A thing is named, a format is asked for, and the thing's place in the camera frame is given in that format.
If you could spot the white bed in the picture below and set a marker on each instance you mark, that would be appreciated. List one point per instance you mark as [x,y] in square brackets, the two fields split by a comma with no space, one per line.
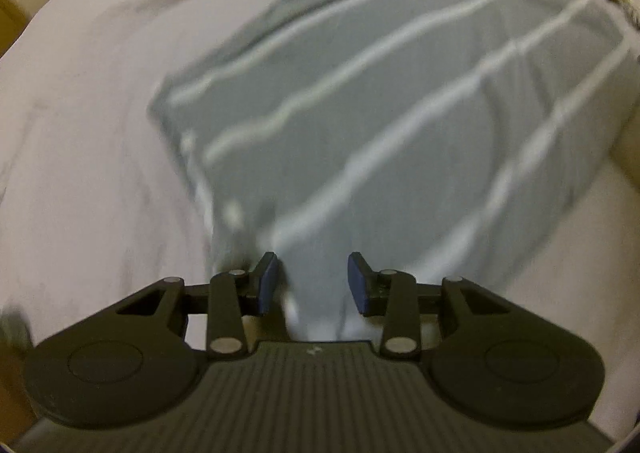
[90,133]

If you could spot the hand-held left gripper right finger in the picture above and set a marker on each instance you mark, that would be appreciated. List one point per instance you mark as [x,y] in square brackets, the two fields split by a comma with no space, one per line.
[357,283]

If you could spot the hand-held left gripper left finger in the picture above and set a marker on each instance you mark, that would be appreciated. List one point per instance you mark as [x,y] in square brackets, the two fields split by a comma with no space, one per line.
[267,283]

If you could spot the grey white-striped shirt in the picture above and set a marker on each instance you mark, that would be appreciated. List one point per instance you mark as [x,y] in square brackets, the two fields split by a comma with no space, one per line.
[400,108]

